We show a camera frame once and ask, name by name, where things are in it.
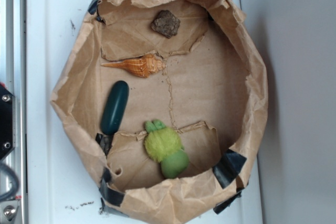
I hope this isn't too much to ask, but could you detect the brown rough rock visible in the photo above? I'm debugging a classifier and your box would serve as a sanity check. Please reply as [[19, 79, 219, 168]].
[[151, 10, 181, 38]]

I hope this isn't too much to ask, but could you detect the brown paper bag tray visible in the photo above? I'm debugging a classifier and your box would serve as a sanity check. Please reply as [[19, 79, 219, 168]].
[[51, 0, 268, 223]]

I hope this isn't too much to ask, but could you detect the orange spiral seashell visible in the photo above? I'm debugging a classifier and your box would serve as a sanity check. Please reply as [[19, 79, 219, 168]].
[[101, 54, 166, 78]]

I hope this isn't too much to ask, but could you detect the green fuzzy plush toy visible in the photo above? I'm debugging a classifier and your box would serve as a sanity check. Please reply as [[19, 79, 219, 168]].
[[144, 120, 190, 179]]

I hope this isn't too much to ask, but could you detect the dark green oblong capsule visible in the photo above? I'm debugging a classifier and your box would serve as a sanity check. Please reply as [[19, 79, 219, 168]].
[[100, 80, 129, 135]]

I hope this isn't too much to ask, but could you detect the black metal bracket plate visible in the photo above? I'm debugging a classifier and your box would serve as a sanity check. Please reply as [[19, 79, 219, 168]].
[[0, 82, 16, 161]]

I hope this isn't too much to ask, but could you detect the aluminium frame rail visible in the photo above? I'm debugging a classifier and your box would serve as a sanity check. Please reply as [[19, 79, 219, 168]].
[[1, 0, 28, 223]]

